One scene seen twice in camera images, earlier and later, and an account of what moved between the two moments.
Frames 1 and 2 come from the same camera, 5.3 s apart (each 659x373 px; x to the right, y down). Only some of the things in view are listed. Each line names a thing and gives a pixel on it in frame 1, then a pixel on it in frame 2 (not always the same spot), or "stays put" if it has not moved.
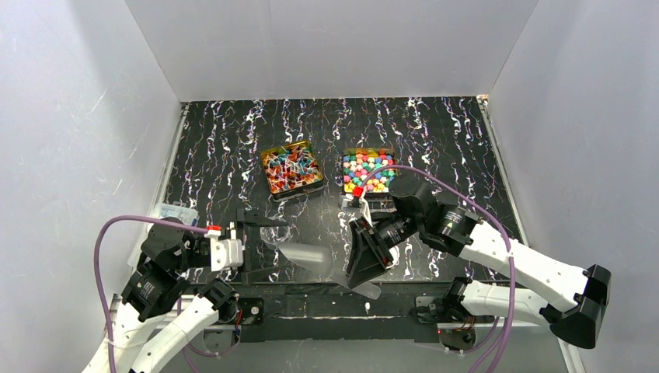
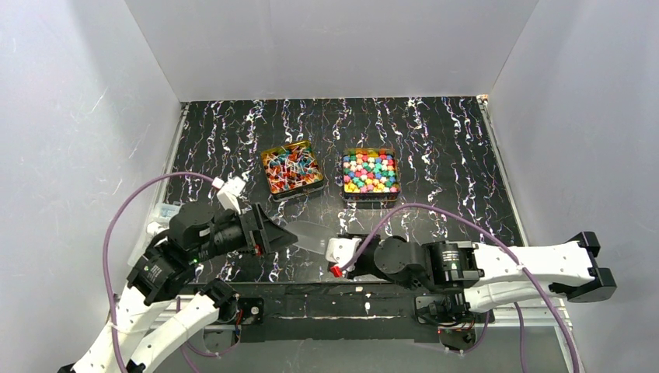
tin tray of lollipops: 292,170 stays put
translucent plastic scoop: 319,261 -> 312,237
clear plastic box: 174,212 stays put
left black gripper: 243,246 -> 256,231
